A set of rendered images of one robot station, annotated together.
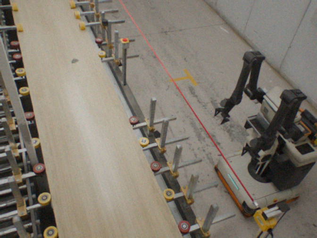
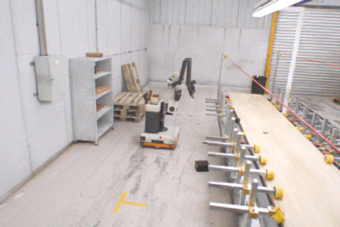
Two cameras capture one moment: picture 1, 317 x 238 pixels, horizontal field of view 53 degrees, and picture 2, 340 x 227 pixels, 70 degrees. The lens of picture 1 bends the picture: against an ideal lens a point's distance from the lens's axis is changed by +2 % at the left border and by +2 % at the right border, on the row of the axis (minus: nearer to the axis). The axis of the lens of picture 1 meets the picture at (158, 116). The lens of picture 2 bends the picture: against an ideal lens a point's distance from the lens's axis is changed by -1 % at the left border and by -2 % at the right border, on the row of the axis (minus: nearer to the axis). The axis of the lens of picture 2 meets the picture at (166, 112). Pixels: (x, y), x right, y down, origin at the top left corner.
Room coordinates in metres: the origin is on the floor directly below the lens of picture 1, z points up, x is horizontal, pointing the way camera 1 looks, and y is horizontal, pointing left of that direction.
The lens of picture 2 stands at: (5.51, 1.56, 1.96)
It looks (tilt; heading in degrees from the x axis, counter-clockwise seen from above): 17 degrees down; 216
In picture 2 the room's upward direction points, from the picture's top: 2 degrees clockwise
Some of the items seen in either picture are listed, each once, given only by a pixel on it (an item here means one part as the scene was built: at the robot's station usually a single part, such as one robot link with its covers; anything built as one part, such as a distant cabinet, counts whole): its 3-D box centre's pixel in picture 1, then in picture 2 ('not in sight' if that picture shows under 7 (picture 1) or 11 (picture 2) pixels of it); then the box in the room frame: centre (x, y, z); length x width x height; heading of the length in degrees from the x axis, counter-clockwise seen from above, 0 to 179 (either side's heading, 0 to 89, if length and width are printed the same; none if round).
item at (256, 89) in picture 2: not in sight; (258, 85); (-3.95, -1.05, 0.36); 0.59 x 0.58 x 0.73; 28
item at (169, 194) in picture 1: (168, 197); not in sight; (1.18, -0.14, 0.85); 0.08 x 0.08 x 0.11
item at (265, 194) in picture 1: (257, 177); (160, 135); (1.97, -1.10, 0.16); 0.67 x 0.64 x 0.25; 118
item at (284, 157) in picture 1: (264, 155); (170, 108); (1.84, -0.99, 0.68); 0.28 x 0.27 x 0.25; 28
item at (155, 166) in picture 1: (154, 169); not in sight; (1.40, -0.03, 0.85); 0.08 x 0.08 x 0.11
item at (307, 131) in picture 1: (294, 129); (155, 98); (2.03, -1.20, 0.87); 0.23 x 0.15 x 0.11; 28
